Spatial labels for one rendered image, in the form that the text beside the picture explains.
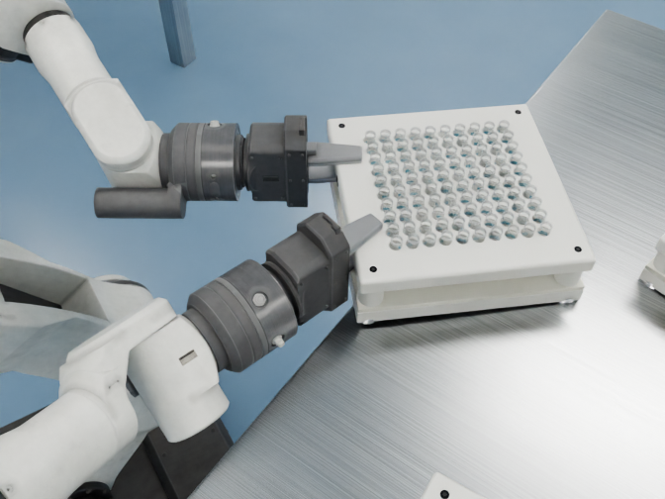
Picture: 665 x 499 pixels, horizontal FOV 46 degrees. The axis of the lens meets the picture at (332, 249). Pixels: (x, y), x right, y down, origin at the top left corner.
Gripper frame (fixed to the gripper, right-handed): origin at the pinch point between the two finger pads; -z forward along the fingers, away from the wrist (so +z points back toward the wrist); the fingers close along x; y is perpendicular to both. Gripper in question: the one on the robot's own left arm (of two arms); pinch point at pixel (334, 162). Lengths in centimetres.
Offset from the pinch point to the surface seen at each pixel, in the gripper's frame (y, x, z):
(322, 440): 30.6, 6.7, 1.2
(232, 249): -64, 95, 26
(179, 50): -139, 89, 48
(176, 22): -139, 78, 47
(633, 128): -13.4, 6.5, -39.2
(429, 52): -147, 94, -32
